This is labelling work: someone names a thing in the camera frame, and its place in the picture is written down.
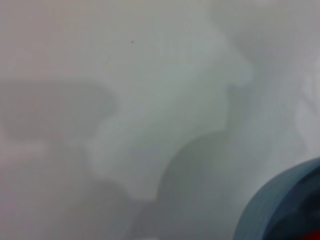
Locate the blue bowl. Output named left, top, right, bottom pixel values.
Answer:
left=232, top=157, right=320, bottom=240

